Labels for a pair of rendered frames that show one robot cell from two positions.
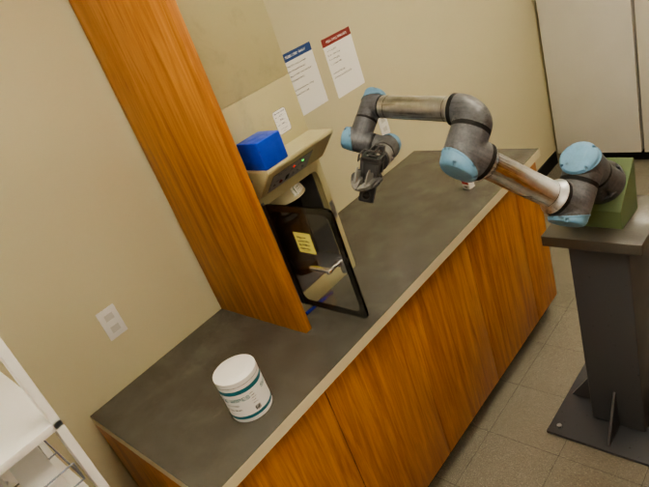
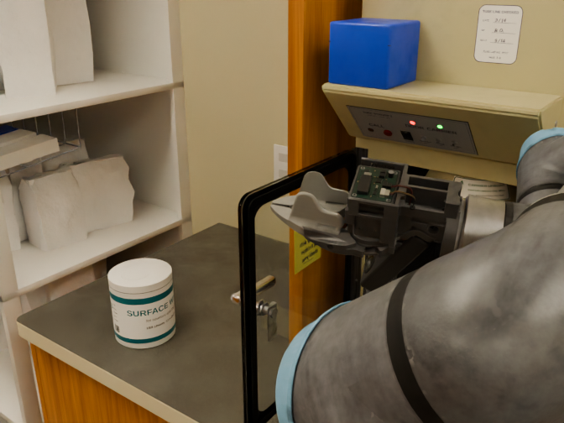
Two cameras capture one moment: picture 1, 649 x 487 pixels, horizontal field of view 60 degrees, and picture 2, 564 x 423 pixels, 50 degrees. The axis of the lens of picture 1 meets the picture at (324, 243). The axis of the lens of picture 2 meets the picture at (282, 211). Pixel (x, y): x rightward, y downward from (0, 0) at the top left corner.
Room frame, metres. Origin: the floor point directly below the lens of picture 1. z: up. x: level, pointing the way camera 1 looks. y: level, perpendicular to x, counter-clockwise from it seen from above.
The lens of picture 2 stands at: (1.36, -0.79, 1.67)
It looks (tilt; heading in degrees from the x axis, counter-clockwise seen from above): 22 degrees down; 76
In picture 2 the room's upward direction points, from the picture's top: straight up
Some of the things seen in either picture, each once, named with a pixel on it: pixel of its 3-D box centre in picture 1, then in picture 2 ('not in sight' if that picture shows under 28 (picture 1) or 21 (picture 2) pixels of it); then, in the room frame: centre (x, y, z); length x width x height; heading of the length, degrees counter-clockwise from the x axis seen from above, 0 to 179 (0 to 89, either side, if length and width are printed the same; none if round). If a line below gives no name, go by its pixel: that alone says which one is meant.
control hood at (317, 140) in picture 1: (295, 163); (433, 123); (1.79, 0.00, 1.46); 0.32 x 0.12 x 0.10; 130
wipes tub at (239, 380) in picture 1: (242, 387); (143, 302); (1.35, 0.37, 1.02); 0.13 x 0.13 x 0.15
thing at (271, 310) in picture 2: not in sight; (269, 321); (1.53, -0.03, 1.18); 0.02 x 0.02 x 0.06; 39
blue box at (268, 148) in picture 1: (262, 150); (373, 52); (1.72, 0.08, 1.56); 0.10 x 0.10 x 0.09; 40
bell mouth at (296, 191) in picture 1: (279, 190); (474, 174); (1.92, 0.09, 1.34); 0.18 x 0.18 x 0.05
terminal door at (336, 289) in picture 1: (315, 261); (302, 285); (1.61, 0.05, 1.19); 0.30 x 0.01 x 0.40; 39
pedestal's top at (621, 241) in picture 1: (606, 220); not in sight; (1.65, -0.94, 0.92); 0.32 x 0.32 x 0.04; 39
